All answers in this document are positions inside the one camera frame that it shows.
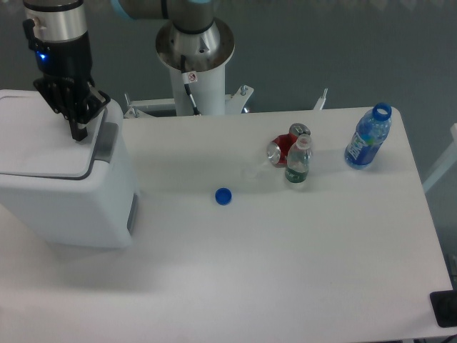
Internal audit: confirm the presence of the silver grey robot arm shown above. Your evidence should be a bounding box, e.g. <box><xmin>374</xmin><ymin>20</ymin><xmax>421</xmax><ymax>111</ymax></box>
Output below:
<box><xmin>23</xmin><ymin>1</ymin><xmax>214</xmax><ymax>141</ymax></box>

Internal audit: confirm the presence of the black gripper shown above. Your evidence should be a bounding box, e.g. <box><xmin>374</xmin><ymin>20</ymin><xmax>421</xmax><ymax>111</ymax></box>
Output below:
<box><xmin>23</xmin><ymin>19</ymin><xmax>111</xmax><ymax>141</ymax></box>

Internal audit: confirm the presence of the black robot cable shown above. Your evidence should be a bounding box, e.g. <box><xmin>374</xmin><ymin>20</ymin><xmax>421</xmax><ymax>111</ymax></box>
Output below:
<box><xmin>179</xmin><ymin>54</ymin><xmax>203</xmax><ymax>116</ymax></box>

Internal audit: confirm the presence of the clear green-label plastic bottle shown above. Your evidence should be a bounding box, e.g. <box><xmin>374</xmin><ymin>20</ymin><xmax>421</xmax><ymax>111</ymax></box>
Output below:
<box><xmin>285</xmin><ymin>134</ymin><xmax>312</xmax><ymax>184</ymax></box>

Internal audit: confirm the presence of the blue bottle cap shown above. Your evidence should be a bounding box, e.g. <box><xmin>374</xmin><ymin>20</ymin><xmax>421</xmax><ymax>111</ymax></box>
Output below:
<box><xmin>214</xmin><ymin>187</ymin><xmax>232</xmax><ymax>206</ymax></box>

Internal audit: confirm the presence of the white trash can body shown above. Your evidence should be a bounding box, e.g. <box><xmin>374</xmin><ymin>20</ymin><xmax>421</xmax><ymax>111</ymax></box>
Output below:
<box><xmin>1</xmin><ymin>101</ymin><xmax>139</xmax><ymax>248</ymax></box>

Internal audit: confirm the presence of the crushed red soda can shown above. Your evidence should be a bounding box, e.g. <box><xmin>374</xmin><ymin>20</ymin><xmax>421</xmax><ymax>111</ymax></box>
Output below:
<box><xmin>266</xmin><ymin>134</ymin><xmax>298</xmax><ymax>167</ymax></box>

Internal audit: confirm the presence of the blue drink bottle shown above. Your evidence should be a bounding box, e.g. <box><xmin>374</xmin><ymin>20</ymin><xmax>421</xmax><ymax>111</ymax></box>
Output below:
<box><xmin>344</xmin><ymin>102</ymin><xmax>392</xmax><ymax>169</ymax></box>

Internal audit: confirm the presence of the white frame at right edge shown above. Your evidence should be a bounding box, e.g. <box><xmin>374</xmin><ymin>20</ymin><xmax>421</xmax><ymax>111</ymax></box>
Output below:
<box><xmin>422</xmin><ymin>123</ymin><xmax>456</xmax><ymax>194</ymax></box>

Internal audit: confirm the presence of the white metal base frame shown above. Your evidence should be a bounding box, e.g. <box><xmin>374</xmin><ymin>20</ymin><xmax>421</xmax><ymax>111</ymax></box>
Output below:
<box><xmin>123</xmin><ymin>84</ymin><xmax>329</xmax><ymax>119</ymax></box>

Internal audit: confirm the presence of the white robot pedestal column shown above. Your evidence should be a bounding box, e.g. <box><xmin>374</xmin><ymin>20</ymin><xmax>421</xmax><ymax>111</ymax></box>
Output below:
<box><xmin>156</xmin><ymin>18</ymin><xmax>235</xmax><ymax>116</ymax></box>

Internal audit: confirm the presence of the white trash can lid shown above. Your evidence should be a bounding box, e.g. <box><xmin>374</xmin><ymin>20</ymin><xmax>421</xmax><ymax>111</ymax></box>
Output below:
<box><xmin>1</xmin><ymin>89</ymin><xmax>104</xmax><ymax>178</ymax></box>

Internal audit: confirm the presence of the black device at edge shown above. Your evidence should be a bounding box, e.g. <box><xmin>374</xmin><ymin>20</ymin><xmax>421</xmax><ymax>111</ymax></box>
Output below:
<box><xmin>430</xmin><ymin>290</ymin><xmax>456</xmax><ymax>328</ymax></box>

